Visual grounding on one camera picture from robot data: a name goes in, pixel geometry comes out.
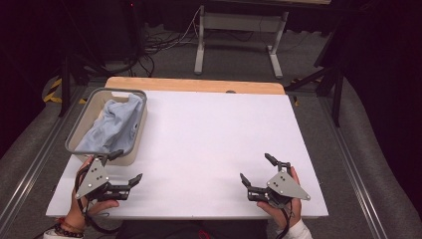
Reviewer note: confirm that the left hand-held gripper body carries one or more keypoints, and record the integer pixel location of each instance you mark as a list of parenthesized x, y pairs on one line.
[(93, 181)]

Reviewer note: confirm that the person's dark lap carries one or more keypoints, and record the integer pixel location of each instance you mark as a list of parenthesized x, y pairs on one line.
[(159, 230)]

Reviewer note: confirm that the beige basket with grey rim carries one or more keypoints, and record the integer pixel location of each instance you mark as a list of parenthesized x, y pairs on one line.
[(137, 146)]

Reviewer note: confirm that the black metal stand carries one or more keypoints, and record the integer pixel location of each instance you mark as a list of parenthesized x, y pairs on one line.
[(65, 86), (337, 99)]

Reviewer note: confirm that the person's left hand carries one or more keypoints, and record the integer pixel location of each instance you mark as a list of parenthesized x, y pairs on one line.
[(78, 210)]

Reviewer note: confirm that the yellow black hazard tape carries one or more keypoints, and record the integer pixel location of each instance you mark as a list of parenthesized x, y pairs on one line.
[(296, 101), (52, 93)]

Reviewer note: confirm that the light blue tank top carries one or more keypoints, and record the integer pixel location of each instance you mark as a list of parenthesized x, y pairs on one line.
[(111, 127)]

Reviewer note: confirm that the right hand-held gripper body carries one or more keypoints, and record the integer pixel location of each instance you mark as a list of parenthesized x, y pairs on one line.
[(287, 186)]

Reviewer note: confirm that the person's right hand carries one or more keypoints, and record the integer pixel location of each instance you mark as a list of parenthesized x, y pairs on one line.
[(292, 209)]

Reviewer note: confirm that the white metal desk frame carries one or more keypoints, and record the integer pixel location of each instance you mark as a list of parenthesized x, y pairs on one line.
[(239, 21)]

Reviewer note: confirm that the aluminium floor rail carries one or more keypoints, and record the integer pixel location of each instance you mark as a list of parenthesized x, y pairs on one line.
[(351, 166), (36, 162)]

